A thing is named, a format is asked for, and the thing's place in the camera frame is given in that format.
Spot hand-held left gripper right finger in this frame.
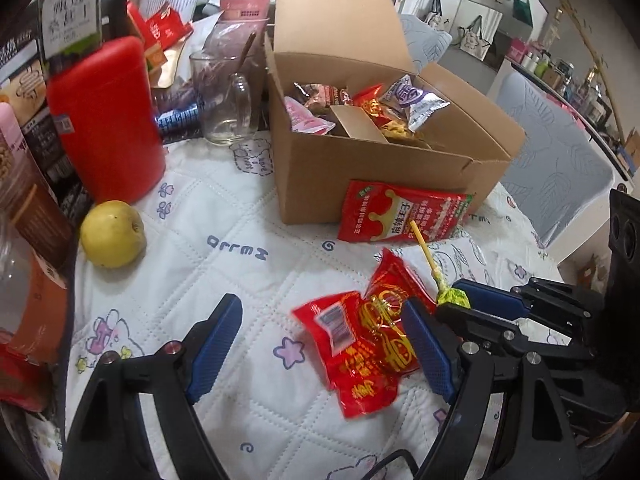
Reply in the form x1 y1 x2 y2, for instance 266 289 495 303
401 299 583 480

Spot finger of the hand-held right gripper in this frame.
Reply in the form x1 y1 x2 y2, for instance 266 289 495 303
451 276 607 347
436 304 597 367

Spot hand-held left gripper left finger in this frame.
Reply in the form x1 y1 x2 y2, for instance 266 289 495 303
60 292 244 480

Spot green lollipop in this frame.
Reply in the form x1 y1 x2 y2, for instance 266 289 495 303
409 220 471 310

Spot small red snack packet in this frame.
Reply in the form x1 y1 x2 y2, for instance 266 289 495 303
364 247 439 331
352 84 397 122
292 290 422 419

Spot large red snack packet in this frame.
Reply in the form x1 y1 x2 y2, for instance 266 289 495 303
337 179 474 244

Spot purple snack packet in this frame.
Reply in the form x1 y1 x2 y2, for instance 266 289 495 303
379 74 451 132

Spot pink triangular snack packet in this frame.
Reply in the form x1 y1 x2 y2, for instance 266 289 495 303
283 95 337 136

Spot white quilted tablecloth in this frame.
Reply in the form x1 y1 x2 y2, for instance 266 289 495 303
27 130 576 480

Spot white cabinet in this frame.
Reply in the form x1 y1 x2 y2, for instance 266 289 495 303
487 55 640 281

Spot small printed cardboard box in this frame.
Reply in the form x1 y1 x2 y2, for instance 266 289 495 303
616 129 640 172

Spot grey leaf-pattern chair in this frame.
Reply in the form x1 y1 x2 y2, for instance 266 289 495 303
399 13 454 74
492 70 615 252

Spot yellow apple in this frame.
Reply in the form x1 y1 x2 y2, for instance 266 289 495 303
80 200 147 269

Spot orange carton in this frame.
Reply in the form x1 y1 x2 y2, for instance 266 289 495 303
9 249 69 367

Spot blue white small packet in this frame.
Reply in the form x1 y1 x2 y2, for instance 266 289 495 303
154 104 204 137

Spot row of toiletry bottles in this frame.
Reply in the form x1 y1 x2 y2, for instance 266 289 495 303
506 34 622 127

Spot glass mug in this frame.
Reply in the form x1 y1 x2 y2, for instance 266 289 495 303
189 49 261 147

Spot black pouch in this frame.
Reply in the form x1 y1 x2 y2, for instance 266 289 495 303
0 10 97 227

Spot red canister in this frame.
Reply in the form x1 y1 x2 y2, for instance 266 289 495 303
45 35 167 205

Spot bamboo pole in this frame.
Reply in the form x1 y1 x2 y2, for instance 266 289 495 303
551 0 632 147

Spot striped snack packet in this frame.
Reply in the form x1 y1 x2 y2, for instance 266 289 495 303
292 81 354 111

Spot canvas tote bag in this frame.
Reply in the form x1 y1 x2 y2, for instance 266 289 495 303
424 0 454 37

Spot gold foil packet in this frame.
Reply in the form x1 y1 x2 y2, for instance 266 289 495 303
144 34 194 92

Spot wooden stirrer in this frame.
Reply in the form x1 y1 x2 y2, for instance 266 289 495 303
234 32 258 79

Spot red foil packet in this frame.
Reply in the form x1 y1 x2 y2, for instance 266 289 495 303
125 0 194 52

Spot pink paper cup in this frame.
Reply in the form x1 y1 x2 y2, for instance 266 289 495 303
219 0 274 24

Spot white slotted basket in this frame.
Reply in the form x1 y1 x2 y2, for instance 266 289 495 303
134 0 207 22

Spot dark label jar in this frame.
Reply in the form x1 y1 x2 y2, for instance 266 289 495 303
37 0 104 79

